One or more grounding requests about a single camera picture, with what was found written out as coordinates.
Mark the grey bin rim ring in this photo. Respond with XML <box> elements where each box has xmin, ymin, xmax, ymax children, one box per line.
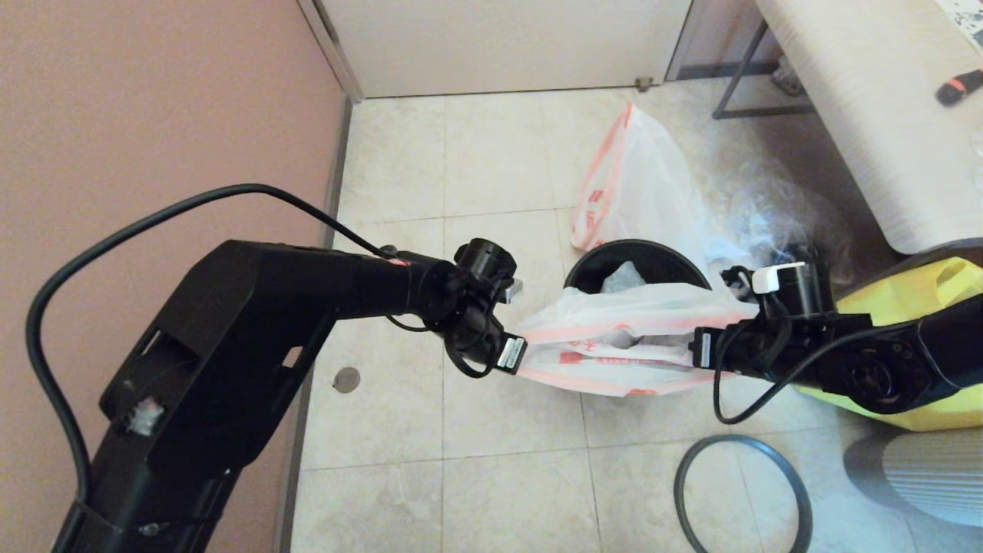
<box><xmin>674</xmin><ymin>435</ymin><xmax>813</xmax><ymax>553</ymax></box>

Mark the black round trash bin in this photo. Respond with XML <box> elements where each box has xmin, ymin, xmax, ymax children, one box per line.
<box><xmin>563</xmin><ymin>239</ymin><xmax>713</xmax><ymax>296</ymax></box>

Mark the white door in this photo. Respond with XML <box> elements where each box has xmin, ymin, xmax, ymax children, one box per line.
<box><xmin>316</xmin><ymin>0</ymin><xmax>692</xmax><ymax>101</ymax></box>

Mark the grey item under table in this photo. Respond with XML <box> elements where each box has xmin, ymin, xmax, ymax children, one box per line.
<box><xmin>772</xmin><ymin>58</ymin><xmax>803</xmax><ymax>97</ymax></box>

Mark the dark metal table frame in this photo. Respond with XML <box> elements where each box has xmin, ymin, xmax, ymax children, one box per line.
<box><xmin>712</xmin><ymin>22</ymin><xmax>815</xmax><ymax>121</ymax></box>

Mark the clear crumpled plastic bag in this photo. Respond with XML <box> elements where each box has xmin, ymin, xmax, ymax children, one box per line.
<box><xmin>722</xmin><ymin>165</ymin><xmax>852</xmax><ymax>266</ymax></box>

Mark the white ribbed bin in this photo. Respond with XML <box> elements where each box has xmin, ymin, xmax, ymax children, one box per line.
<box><xmin>842</xmin><ymin>427</ymin><xmax>983</xmax><ymax>528</ymax></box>

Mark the light wood-grain table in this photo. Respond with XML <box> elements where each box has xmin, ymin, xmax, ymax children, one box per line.
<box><xmin>754</xmin><ymin>0</ymin><xmax>983</xmax><ymax>256</ymax></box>

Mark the white red-drawstring trash bag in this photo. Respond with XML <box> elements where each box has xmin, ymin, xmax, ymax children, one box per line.
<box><xmin>570</xmin><ymin>102</ymin><xmax>750</xmax><ymax>270</ymax></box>

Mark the black and orange marker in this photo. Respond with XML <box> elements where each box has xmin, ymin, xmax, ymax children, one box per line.
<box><xmin>935</xmin><ymin>69</ymin><xmax>983</xmax><ymax>107</ymax></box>

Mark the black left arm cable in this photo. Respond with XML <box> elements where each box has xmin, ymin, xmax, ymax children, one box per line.
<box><xmin>25</xmin><ymin>183</ymin><xmax>500</xmax><ymax>508</ymax></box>

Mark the black-white patterned paper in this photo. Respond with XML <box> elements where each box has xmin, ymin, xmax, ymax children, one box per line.
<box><xmin>933</xmin><ymin>0</ymin><xmax>983</xmax><ymax>39</ymax></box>

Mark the yellow non-woven shopping bag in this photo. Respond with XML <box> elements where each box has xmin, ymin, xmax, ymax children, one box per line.
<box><xmin>795</xmin><ymin>257</ymin><xmax>983</xmax><ymax>432</ymax></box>

